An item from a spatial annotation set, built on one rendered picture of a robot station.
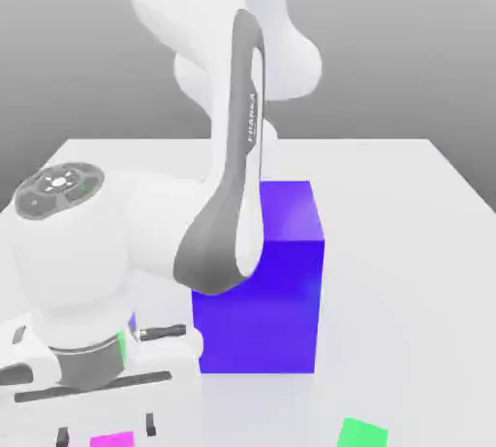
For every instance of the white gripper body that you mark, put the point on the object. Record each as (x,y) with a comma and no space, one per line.
(97,406)

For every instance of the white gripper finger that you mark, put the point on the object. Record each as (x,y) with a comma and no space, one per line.
(150,424)
(62,437)

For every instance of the large blue box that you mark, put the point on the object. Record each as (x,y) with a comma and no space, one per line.
(271,299)

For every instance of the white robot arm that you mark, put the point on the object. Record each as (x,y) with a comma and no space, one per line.
(81,261)

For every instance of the small magenta cube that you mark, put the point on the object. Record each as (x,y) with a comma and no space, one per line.
(112,440)

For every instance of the small green cube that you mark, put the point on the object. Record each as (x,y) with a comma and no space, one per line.
(362,434)

